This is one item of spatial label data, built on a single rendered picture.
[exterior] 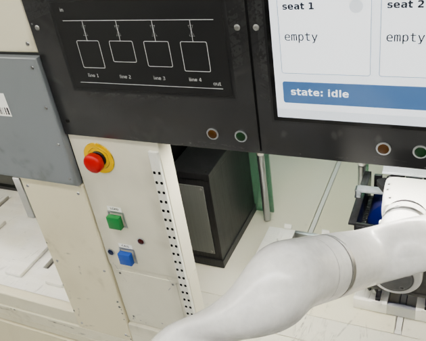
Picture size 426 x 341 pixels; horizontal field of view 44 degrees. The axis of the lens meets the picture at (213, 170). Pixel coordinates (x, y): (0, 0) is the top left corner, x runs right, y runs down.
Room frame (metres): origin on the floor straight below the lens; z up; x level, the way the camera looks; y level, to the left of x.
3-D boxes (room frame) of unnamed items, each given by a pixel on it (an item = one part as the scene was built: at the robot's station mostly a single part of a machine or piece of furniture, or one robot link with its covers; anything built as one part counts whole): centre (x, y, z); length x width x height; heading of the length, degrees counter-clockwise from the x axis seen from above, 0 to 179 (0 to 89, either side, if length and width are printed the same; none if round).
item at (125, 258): (0.89, 0.21, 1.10); 0.03 x 0.02 x 0.03; 62
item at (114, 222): (0.89, 0.21, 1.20); 0.03 x 0.02 x 0.03; 62
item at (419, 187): (0.80, -0.36, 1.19); 0.11 x 0.10 x 0.07; 152
